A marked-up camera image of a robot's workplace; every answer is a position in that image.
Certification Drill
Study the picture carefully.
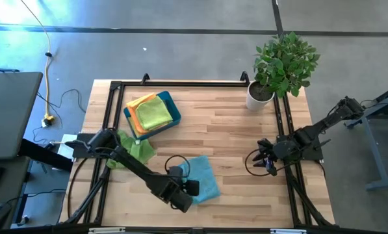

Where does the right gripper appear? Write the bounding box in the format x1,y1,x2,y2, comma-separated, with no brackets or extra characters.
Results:
252,138,294,177

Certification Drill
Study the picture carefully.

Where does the thin black floor cable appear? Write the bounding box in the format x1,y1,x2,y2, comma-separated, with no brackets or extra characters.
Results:
32,88,86,146

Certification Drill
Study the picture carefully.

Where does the black cable at stand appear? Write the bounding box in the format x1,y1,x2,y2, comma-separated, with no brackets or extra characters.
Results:
344,97,388,135

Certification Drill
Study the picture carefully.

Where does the orange microfiber towel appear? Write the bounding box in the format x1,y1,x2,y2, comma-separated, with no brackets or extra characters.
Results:
125,93,157,136

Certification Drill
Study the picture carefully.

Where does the grass green microfiber towel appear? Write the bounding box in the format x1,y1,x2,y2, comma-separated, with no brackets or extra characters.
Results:
106,129,157,169

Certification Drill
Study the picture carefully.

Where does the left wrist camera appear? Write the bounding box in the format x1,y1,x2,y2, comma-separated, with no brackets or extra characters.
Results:
168,165,185,183

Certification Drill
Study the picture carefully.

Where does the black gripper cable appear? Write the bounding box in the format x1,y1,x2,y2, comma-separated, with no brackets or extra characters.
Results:
164,154,191,178
244,148,294,177

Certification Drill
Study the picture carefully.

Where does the white power box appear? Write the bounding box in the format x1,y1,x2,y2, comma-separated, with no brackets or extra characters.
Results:
56,133,78,160

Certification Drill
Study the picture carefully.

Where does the black angled beam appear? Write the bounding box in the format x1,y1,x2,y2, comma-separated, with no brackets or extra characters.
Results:
18,138,74,172

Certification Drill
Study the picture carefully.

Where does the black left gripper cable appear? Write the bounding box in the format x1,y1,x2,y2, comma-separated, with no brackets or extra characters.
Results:
164,154,191,178

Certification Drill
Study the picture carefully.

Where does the teal plastic bin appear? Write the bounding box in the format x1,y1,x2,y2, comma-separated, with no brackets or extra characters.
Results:
123,90,182,141

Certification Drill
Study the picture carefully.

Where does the lime green microfiber towel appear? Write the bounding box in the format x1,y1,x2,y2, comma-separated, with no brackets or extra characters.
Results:
135,96,174,131

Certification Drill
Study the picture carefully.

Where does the grey metal stand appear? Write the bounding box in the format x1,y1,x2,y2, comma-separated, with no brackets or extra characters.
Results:
348,83,388,191

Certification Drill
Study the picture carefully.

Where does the white ribbed plant pot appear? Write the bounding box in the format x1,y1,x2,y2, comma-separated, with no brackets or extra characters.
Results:
246,80,276,112

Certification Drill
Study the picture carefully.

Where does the yellow floor cable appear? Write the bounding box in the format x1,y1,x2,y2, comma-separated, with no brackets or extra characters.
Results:
19,0,53,118

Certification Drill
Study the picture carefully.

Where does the dark grey desk top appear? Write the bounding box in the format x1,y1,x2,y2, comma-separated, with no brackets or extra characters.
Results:
0,71,44,162

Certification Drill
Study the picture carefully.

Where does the green leafy plant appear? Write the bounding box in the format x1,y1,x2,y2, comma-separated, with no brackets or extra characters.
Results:
252,31,321,99

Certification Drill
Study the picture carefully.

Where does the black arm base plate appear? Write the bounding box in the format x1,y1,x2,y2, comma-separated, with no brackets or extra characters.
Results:
278,135,324,162
71,132,112,160

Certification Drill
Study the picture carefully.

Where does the silver frame bracket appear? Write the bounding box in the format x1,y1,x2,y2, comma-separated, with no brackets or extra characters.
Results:
88,227,126,234
270,228,307,234

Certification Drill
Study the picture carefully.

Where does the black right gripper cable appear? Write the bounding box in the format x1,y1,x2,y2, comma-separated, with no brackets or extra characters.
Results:
244,148,294,177

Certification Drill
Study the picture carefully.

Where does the yellow plug power strip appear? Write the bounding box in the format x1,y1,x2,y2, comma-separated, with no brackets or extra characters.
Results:
40,112,56,129

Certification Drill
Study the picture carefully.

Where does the blue microfiber towel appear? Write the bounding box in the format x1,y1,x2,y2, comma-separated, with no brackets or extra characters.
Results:
177,155,221,205

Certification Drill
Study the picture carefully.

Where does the black aluminium table frame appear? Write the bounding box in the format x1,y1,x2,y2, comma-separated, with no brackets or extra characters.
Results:
59,70,337,234

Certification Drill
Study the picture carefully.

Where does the grey desk with keyboard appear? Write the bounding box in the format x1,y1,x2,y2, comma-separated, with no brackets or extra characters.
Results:
0,155,31,230

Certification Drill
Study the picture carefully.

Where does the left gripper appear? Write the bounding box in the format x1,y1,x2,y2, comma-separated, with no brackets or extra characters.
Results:
154,177,200,214

